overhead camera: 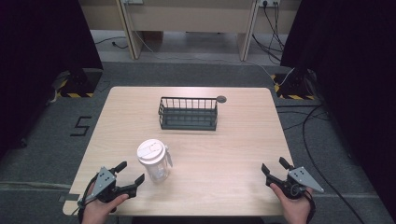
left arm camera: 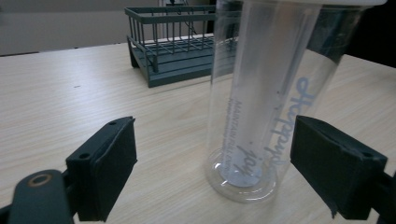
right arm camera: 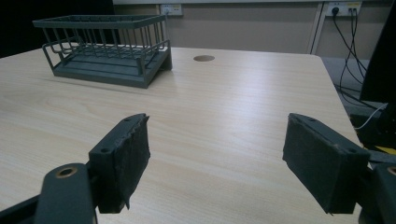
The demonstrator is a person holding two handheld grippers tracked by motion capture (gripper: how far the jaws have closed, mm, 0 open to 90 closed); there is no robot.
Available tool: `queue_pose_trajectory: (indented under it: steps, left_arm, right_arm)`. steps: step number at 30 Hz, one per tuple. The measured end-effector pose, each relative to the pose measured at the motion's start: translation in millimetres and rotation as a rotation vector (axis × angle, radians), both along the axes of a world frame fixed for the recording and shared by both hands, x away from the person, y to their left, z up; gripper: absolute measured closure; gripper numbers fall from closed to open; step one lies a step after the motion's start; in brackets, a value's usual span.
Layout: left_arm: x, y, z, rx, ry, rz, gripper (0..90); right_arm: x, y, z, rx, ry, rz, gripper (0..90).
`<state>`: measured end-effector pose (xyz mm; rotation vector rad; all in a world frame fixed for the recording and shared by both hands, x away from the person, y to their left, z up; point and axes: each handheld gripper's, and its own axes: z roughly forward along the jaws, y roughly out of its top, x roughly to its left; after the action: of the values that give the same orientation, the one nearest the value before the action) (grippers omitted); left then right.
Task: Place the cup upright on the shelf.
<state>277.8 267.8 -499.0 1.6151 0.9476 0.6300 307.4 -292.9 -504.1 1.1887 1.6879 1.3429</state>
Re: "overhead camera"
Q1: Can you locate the person's left hand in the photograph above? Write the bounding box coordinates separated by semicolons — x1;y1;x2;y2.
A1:
81;193;130;224

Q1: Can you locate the black wire rack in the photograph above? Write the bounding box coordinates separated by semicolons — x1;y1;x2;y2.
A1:
158;96;219;132

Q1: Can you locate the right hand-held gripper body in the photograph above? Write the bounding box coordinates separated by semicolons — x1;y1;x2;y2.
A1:
265;166;325;201

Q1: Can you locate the black curtain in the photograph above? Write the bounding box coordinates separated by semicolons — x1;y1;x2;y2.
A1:
279;0;396;216
0;0;104;158

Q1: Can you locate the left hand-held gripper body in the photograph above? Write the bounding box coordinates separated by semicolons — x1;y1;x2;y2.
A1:
89;166;138;204

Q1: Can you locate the light wooden desk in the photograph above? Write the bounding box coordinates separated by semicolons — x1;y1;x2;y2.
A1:
78;0;303;62

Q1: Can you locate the left hand-held gripper cable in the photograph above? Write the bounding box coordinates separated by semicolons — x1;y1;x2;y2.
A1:
70;173;100;218

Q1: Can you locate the person's right hand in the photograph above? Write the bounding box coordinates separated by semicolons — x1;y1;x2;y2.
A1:
269;182;314;224

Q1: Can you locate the black cable bundle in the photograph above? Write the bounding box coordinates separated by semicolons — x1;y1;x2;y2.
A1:
251;0;287;64

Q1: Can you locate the white wall socket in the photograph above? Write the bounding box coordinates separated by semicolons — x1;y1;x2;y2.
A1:
258;0;281;8

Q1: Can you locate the black stand base hazard tape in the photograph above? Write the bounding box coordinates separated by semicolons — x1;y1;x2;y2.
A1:
270;68;316;102
55;68;104;99

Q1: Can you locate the short black floor cable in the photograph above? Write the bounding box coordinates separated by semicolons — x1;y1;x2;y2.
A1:
94;35;130;50

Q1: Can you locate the black wrist strap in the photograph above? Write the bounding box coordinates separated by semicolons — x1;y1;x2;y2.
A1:
304;189;318;224

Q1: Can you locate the long black floor cable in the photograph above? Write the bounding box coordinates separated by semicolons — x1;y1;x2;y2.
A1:
302;105;366;224

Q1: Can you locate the thin black floor cable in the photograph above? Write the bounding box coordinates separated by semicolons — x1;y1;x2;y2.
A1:
275;104;332;132

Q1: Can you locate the clear cup with white lid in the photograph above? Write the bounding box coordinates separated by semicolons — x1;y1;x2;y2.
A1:
136;138;174;184

